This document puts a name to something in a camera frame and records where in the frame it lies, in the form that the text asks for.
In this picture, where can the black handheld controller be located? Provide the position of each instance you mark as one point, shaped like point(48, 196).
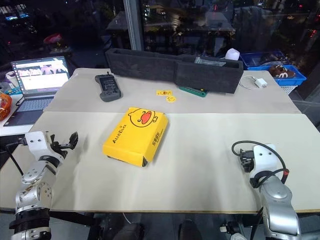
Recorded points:
point(108, 87)

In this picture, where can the brown plush toy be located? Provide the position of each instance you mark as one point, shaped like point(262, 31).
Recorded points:
point(282, 70)

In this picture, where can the yellow duck package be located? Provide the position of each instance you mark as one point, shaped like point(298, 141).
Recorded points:
point(136, 137)

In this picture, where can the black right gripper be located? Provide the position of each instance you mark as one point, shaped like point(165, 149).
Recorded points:
point(246, 160)

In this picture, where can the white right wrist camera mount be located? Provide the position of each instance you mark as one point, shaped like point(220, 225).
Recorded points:
point(265, 157)

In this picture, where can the rectangular yellow sticker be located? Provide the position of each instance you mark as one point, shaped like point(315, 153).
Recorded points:
point(163, 92)

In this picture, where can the orange mesh bag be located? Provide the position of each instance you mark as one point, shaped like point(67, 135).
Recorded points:
point(5, 106)

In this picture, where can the long black foam box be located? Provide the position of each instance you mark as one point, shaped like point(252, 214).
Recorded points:
point(175, 70)

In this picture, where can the white charger plug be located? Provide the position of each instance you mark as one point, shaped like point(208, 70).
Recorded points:
point(260, 83)

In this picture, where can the purple and white cup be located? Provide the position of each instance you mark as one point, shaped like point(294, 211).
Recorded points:
point(11, 82)

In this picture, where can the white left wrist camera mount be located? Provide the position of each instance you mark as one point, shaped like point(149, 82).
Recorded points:
point(37, 146)

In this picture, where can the grey window frame post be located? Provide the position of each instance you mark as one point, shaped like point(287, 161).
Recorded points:
point(135, 25)

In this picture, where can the grey open laptop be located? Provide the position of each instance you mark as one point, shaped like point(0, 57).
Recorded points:
point(37, 92)

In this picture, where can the white perforated basket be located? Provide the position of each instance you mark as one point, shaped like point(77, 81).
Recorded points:
point(287, 89)

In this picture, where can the round yellow sticker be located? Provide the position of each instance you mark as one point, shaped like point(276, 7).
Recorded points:
point(170, 99)

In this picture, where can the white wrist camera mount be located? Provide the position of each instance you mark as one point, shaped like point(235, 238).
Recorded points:
point(265, 157)
point(37, 146)

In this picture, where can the large blue plastic crate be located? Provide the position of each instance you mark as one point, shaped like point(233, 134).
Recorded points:
point(252, 61)

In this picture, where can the small blue plastic crate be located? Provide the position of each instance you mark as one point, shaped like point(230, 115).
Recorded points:
point(300, 77)

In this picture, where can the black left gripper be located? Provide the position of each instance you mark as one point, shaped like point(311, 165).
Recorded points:
point(57, 150)

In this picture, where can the green perforated bar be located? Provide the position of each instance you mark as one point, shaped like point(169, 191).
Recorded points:
point(193, 90)

